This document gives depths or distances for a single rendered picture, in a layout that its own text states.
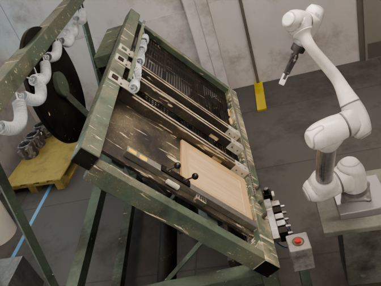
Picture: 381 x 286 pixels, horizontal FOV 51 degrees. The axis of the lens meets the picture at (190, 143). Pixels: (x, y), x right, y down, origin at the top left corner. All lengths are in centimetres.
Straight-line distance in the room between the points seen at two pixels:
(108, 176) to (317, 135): 102
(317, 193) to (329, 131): 61
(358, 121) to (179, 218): 101
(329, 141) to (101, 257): 273
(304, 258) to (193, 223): 69
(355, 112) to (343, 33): 382
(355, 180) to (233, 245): 88
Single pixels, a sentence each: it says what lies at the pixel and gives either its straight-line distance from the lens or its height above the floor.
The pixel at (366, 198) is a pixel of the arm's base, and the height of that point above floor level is 83.
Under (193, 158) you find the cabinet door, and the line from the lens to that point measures 258.
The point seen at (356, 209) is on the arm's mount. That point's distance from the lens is 270.
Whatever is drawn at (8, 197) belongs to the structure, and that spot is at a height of 174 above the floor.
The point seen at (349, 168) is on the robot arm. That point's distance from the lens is 259.
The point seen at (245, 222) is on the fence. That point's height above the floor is 97.
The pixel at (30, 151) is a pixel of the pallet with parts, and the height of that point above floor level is 27.
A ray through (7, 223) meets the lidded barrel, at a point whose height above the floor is 17.
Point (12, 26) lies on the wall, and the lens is 636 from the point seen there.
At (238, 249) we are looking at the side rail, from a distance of 227.
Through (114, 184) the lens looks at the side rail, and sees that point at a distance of 195.
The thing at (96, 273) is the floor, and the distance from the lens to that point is 405.
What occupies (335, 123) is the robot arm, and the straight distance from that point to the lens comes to 206.
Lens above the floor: 275
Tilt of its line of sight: 33 degrees down
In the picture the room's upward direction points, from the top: 20 degrees counter-clockwise
